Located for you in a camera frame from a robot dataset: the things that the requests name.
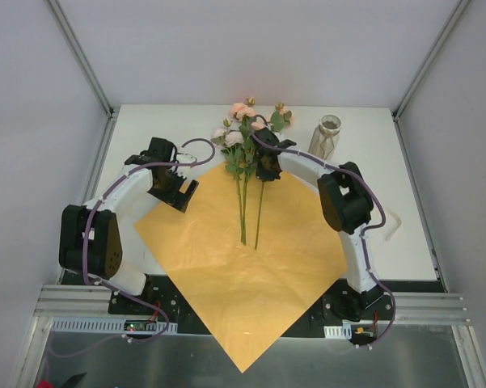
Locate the pink flower bouquet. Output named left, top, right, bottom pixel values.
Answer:
left=211, top=97, right=256, bottom=245

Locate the orange wrapping paper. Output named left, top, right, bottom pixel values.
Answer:
left=134, top=165, right=349, bottom=371

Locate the cream printed ribbon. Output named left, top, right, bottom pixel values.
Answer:
left=381, top=208, right=402, bottom=243

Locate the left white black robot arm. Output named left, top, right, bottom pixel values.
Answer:
left=58, top=137, right=199, bottom=314

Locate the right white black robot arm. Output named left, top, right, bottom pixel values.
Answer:
left=251, top=129, right=377, bottom=319

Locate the beige ribbed vase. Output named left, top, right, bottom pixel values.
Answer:
left=308, top=115, right=342, bottom=160

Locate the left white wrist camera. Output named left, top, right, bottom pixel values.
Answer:
left=176, top=153, right=197, bottom=164

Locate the left aluminium frame post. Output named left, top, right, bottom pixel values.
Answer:
left=45, top=0, right=115, bottom=118

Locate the aluminium frame post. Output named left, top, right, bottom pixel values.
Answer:
left=45, top=0, right=115, bottom=118
left=392, top=0, right=473, bottom=123

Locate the right aluminium frame post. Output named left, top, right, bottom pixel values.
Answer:
left=392, top=0, right=473, bottom=123

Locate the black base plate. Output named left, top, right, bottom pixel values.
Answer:
left=60, top=272, right=447, bottom=338

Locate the aluminium front rail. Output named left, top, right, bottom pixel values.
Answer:
left=34, top=285, right=472, bottom=326

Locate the left white cable duct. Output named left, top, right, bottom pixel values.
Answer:
left=53, top=318, right=178, bottom=335

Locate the white cable duct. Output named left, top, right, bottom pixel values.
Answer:
left=323, top=323, right=353, bottom=340
left=53, top=318, right=178, bottom=335

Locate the right white cable duct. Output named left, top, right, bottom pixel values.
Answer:
left=323, top=323, right=353, bottom=340

